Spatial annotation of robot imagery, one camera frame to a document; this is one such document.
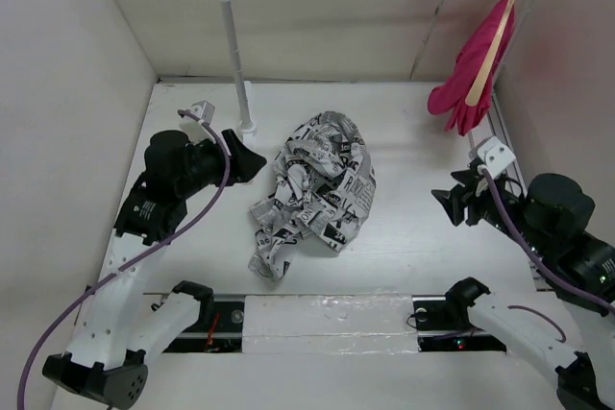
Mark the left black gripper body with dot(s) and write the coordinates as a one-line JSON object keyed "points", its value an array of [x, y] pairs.
{"points": [[208, 166]]}

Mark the grey metal hanger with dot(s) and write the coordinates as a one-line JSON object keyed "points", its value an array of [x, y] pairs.
{"points": [[425, 40]]}

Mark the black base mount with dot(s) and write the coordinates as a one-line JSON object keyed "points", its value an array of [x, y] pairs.
{"points": [[222, 332], [439, 331]]}

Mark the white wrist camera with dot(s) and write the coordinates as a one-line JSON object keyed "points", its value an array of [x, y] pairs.
{"points": [[494, 155], [195, 116]]}

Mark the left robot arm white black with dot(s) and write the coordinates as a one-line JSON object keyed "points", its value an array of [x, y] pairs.
{"points": [[108, 359]]}

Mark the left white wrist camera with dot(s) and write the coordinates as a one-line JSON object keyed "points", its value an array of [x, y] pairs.
{"points": [[195, 116]]}

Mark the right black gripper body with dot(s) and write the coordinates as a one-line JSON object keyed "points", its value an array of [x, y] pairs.
{"points": [[479, 200]]}

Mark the pink garment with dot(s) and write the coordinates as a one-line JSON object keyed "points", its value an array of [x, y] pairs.
{"points": [[451, 95]]}

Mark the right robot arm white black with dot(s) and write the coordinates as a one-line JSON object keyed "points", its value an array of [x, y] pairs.
{"points": [[548, 222]]}

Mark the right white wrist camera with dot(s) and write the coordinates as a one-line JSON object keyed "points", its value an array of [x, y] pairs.
{"points": [[494, 155]]}

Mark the wooden hanger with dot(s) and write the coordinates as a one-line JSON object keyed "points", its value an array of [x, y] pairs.
{"points": [[473, 96]]}

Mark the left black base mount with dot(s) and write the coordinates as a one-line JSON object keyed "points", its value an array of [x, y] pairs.
{"points": [[222, 332]]}

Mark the newspaper print trousers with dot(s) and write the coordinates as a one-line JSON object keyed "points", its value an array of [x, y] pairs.
{"points": [[325, 184]]}

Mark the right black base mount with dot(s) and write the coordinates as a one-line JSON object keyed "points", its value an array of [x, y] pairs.
{"points": [[439, 331]]}

